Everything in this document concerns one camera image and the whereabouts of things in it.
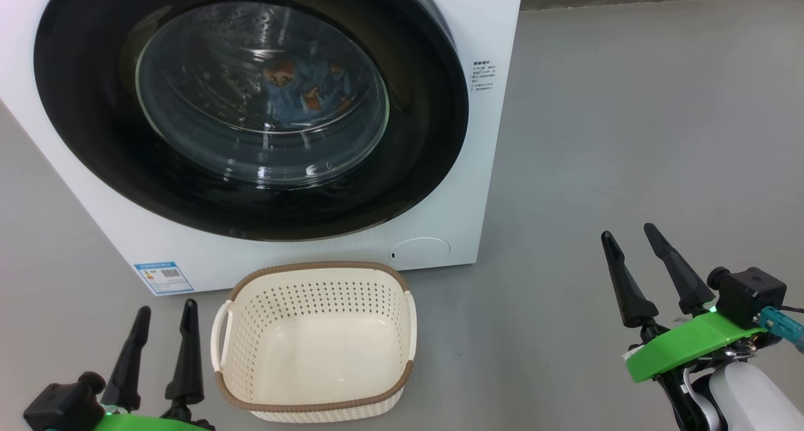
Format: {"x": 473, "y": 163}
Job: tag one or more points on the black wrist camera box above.
{"x": 63, "y": 406}
{"x": 750, "y": 296}

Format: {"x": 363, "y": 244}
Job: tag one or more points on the round white filter cover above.
{"x": 419, "y": 253}

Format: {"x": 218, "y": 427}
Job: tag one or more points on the blue cartoon print clothing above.
{"x": 295, "y": 98}

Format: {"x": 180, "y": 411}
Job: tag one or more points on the white front-load washing machine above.
{"x": 490, "y": 167}

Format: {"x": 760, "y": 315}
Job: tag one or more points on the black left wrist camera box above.
{"x": 63, "y": 406}

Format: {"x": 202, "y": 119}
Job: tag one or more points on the black round glass machine door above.
{"x": 94, "y": 136}

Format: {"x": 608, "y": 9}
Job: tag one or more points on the cream perforated laundry basket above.
{"x": 314, "y": 286}

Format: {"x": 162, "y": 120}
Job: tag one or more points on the teal right camera connector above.
{"x": 779, "y": 327}

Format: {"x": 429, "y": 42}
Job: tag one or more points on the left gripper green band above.
{"x": 144, "y": 423}

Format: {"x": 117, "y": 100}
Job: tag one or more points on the blue energy label sticker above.
{"x": 163, "y": 278}

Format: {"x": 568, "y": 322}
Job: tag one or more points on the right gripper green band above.
{"x": 678, "y": 349}

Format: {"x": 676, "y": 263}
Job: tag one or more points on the printed warning text label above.
{"x": 483, "y": 75}

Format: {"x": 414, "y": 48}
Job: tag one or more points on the steel perforated washer drum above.
{"x": 207, "y": 60}

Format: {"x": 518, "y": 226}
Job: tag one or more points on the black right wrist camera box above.
{"x": 750, "y": 296}

